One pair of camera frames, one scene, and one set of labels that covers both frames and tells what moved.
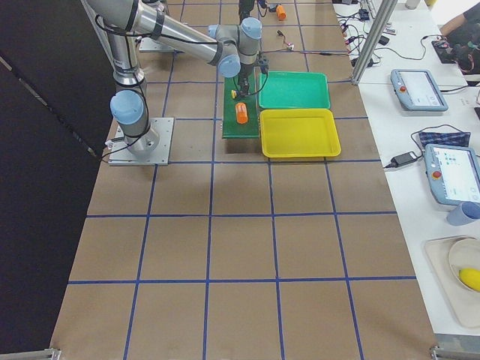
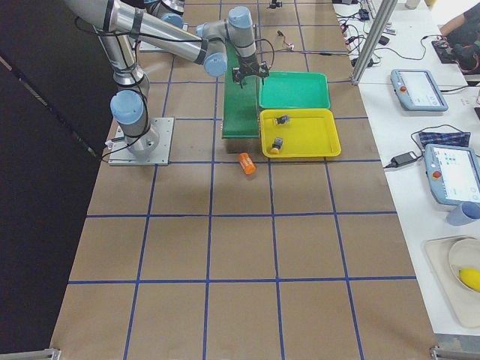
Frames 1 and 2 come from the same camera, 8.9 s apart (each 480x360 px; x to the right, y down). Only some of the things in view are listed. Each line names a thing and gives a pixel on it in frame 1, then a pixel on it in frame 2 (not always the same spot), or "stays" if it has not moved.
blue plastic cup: (466, 213) stays
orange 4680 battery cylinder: (242, 117) → (247, 163)
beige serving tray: (464, 302) stays
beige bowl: (464, 253) stays
